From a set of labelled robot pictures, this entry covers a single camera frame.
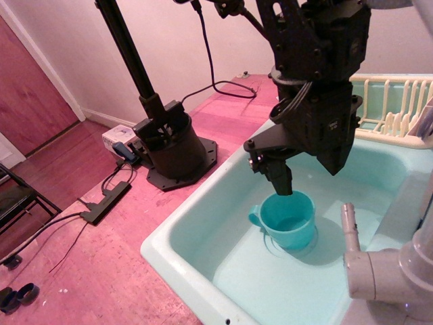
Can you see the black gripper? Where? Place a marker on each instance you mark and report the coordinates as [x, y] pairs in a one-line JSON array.
[[318, 119]]

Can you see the teal plastic cup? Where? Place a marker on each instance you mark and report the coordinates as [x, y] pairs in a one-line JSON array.
[[289, 220]]

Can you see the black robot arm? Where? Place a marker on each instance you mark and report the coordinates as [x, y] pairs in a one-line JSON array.
[[317, 47]]

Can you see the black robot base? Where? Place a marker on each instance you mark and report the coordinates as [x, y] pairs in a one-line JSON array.
[[177, 156]]

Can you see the cream dish rack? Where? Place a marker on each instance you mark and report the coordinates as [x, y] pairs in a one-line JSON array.
[[396, 109]]

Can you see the mint green toy sink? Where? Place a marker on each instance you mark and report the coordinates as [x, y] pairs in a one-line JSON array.
[[228, 271]]

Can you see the grey toy faucet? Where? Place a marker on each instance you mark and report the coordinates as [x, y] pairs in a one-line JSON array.
[[391, 282]]

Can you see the white cardboard box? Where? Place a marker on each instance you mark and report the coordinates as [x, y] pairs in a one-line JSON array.
[[119, 133]]

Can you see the blue usb adapter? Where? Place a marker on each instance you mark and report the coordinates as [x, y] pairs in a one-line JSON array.
[[121, 150]]

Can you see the black usb hub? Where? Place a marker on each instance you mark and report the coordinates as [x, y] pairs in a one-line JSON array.
[[97, 211]]

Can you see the black folding chair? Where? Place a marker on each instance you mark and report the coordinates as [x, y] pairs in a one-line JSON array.
[[16, 202]]

